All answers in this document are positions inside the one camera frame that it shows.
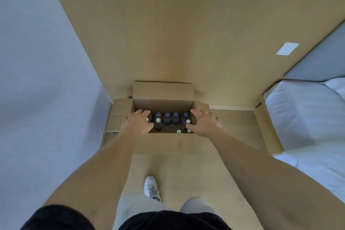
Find group of bottles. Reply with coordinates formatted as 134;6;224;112
145;111;193;134

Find person's white left shoe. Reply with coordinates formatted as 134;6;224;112
143;175;161;203

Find person's left forearm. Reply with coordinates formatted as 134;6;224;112
43;129;138;230

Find white bed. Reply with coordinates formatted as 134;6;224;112
253;77;345;203

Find black t-shirt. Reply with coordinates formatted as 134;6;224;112
20;205;232;230

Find light denim shorts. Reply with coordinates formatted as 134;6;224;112
112;193;216;230

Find grey headboard panel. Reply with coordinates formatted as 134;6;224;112
283;21;345;82

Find person's right hand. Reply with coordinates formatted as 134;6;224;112
186;109;223;138

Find person's right forearm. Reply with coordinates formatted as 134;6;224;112
207;127;345;230

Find brown cardboard box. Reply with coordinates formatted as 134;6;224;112
104;81;211;155

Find person's left hand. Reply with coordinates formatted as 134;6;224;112
120;109;155;137

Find white pillow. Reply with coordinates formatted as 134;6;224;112
321;77;345;101

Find white wall switch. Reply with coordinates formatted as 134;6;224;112
276;42;300;56

